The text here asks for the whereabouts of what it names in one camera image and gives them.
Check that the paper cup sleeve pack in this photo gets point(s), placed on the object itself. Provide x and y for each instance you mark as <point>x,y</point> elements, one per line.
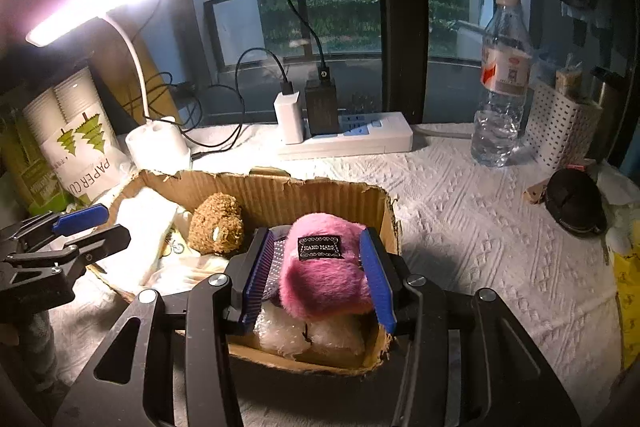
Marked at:
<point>80,157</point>

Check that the white paper sheet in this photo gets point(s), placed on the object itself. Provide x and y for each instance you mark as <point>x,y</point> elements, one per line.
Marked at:
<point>617,187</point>

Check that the black round pouch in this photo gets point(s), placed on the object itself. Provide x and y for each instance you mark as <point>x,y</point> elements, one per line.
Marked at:
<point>575,202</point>

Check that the yellow plastic packet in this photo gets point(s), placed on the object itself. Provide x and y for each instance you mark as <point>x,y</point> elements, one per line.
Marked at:
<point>627,297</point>

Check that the dark metal flask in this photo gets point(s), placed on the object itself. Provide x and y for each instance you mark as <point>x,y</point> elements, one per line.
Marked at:
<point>610,107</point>

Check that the beige small carton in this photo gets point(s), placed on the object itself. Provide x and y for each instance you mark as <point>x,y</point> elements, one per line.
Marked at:
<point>569,82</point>

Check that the dark window frame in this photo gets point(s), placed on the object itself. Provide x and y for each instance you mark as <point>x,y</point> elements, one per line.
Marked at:
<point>400,7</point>

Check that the white charger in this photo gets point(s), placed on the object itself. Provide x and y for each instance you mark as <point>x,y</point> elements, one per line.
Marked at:
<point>290,122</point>

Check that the white power strip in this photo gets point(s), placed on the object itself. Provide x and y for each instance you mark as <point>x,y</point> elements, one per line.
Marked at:
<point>380,137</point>

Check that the pale yellow plastic bag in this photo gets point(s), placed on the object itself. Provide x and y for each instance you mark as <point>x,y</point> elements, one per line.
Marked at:
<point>622,227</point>

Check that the white perforated container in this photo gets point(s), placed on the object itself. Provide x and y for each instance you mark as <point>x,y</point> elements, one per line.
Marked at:
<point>555,127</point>

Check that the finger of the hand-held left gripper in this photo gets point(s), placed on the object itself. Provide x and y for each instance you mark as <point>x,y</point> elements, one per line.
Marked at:
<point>100,244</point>
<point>80,217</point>

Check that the pink plush toy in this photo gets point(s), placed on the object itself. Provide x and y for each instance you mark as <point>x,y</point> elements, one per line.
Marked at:
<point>320,287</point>

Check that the white towel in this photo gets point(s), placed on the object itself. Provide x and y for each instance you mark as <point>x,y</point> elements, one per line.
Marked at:
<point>145,227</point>

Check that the clear water bottle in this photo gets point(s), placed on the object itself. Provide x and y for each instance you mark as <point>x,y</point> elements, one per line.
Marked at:
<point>500,117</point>

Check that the green paper pack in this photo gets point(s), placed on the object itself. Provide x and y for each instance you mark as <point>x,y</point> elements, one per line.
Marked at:
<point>35,182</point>

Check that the white desk lamp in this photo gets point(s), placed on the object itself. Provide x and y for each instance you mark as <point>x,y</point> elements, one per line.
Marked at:
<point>155,142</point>

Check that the cardboard box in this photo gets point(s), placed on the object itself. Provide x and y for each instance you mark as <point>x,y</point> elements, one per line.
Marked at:
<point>310,197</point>

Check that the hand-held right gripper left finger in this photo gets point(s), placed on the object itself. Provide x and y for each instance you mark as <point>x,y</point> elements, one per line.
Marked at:
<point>257,274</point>

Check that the white embossed tablecloth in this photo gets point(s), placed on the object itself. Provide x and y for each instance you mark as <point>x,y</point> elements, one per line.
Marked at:
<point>475,232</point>

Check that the clear bubble wrap packet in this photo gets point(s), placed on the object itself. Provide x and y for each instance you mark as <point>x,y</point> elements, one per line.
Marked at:
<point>325,337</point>

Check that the grey dotted cloth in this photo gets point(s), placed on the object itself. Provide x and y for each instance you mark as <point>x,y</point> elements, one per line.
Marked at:
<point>280,267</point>

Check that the black charger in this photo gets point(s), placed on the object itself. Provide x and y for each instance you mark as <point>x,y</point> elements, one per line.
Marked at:
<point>322,107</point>

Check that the small brown tag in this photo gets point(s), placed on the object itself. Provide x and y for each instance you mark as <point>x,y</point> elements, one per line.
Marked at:
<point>535,193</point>

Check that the brown curly plush toy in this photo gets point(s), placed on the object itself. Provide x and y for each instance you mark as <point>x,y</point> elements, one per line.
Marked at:
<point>215,217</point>

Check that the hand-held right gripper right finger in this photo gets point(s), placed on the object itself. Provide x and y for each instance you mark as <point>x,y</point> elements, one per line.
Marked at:
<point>377,279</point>

